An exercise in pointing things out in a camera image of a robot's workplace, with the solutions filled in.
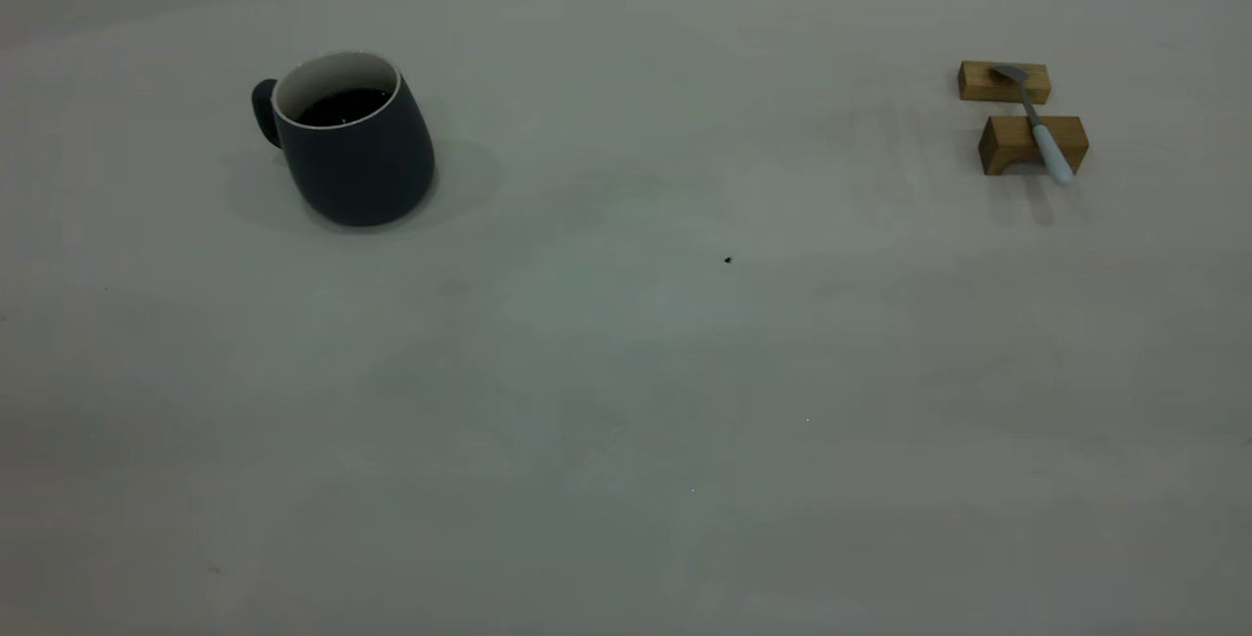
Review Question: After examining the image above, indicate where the dark grey ceramic cup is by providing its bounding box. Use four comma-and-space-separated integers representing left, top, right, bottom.
251, 50, 437, 228

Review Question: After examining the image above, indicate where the metal spoon pale blue handle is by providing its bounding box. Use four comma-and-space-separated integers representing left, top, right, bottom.
988, 64, 1077, 187

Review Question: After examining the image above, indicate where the dark coffee liquid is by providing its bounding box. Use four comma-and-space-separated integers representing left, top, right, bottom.
296, 88, 392, 126

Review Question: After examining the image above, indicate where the arched wooden block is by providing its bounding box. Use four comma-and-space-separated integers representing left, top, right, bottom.
978, 114, 1091, 177

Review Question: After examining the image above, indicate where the flat rectangular wooden block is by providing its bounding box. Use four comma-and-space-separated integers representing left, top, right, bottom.
958, 60, 1052, 106

